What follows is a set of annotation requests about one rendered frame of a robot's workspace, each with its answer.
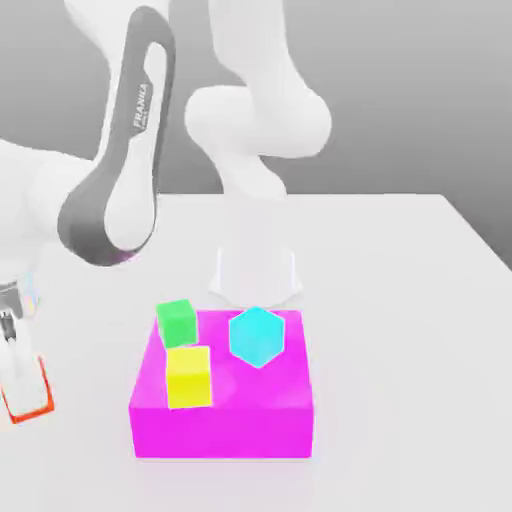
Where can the small cyan cube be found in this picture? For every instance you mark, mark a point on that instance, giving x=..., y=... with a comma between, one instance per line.
x=256, y=336

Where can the small green cube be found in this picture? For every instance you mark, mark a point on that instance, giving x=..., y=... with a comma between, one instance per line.
x=176, y=324

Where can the large magenta box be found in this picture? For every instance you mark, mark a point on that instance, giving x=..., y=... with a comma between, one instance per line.
x=224, y=432

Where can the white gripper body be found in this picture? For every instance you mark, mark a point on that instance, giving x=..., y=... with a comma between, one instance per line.
x=24, y=384

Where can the small yellow cube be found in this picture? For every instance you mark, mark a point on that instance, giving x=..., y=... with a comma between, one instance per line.
x=188, y=378

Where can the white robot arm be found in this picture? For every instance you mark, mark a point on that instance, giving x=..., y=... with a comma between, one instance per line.
x=256, y=120

